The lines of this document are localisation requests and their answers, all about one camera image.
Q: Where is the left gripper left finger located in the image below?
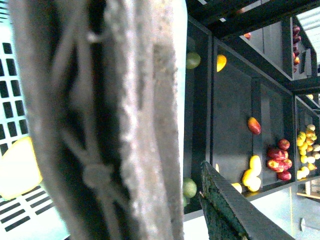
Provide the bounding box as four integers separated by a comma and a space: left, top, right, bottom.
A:
8, 0, 188, 240

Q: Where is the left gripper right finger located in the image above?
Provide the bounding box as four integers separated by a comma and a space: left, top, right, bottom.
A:
199, 161, 293, 240

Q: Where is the yellow lemon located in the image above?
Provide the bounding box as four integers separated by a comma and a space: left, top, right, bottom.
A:
0, 136, 43, 201

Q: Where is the light blue plastic basket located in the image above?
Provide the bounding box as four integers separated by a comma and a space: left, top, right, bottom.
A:
0, 0, 69, 240

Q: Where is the green avocado near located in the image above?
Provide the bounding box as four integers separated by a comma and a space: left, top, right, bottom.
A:
182, 177, 197, 199

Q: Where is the green avocado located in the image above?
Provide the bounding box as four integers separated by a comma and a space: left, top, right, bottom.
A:
182, 177, 197, 199
186, 52, 201, 70

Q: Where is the green avocado middle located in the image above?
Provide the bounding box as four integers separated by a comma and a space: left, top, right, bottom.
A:
186, 52, 201, 70

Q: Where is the dark wooden display stand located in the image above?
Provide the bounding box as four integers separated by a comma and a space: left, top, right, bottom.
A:
183, 0, 320, 200

